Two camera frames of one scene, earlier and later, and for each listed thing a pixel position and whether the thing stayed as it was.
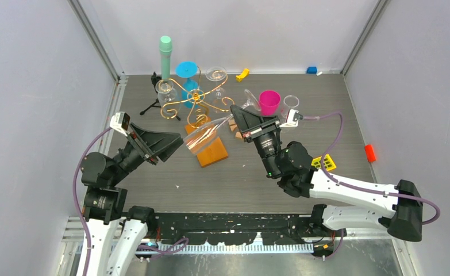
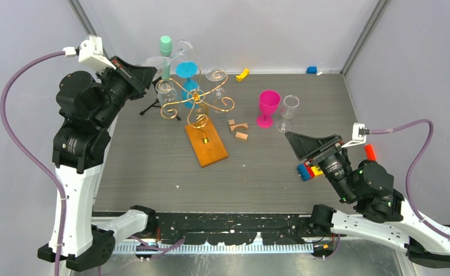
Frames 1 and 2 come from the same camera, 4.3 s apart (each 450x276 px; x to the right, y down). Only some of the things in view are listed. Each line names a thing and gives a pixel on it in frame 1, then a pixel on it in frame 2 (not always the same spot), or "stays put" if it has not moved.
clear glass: x=166 y=92 stays put
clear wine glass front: x=290 y=102 stays put
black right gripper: x=253 y=127 → x=306 y=147
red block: x=369 y=153 stays put
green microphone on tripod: x=165 y=48 stays put
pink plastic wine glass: x=269 y=102 stays put
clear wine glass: x=201 y=137 → x=156 y=62
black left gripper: x=150 y=143 → x=133 y=76
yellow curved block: x=243 y=75 stays put
